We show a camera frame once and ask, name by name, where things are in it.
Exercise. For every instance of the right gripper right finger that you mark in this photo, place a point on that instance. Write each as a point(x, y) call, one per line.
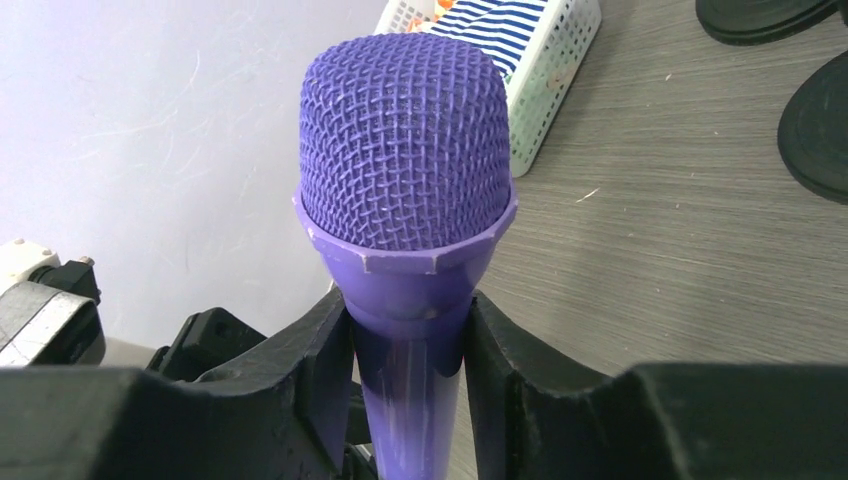
point(538, 414)

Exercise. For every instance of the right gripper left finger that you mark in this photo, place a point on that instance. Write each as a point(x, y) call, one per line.
point(278, 411)

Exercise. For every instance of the purple microphone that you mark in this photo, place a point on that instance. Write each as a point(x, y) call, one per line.
point(405, 189)

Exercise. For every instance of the black mic stand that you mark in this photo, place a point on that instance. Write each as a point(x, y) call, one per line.
point(757, 22)
point(812, 132)

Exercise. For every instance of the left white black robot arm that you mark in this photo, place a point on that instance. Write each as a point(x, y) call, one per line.
point(49, 316)

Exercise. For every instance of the white plastic basket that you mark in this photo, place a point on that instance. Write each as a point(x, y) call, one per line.
point(538, 86)

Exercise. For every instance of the blue white striped cloth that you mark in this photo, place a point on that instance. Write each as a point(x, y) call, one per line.
point(501, 29)

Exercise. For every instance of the orange item in basket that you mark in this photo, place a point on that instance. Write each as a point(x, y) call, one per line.
point(419, 24)

